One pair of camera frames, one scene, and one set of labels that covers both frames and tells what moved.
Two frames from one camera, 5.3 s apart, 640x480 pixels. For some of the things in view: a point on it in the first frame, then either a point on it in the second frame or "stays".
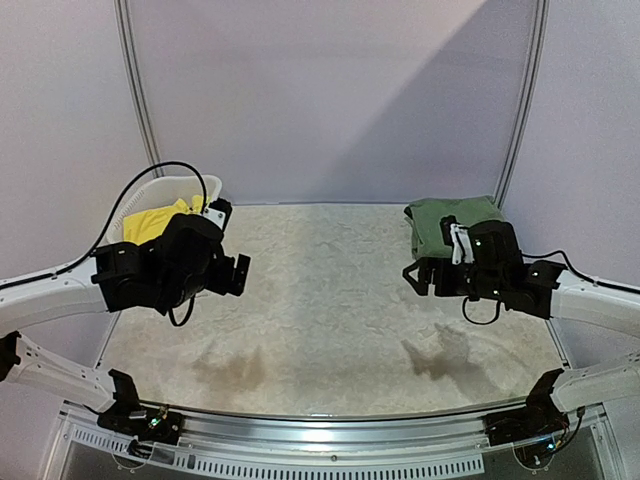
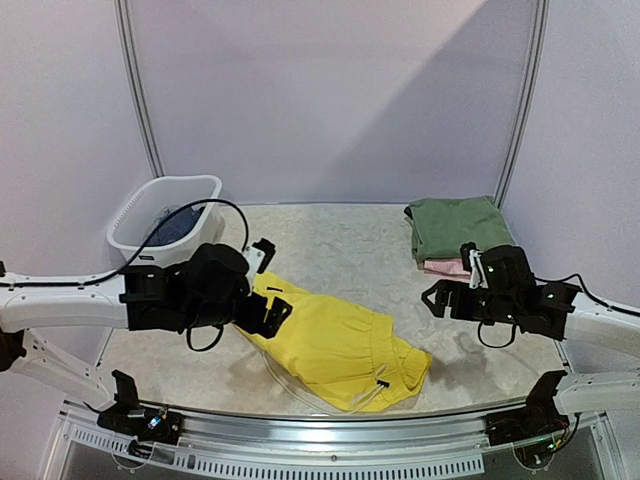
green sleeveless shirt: (427, 237) stays
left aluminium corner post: (135, 83) stays
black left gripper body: (220, 283) -> (212, 313)
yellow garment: (144, 225) -> (338, 355)
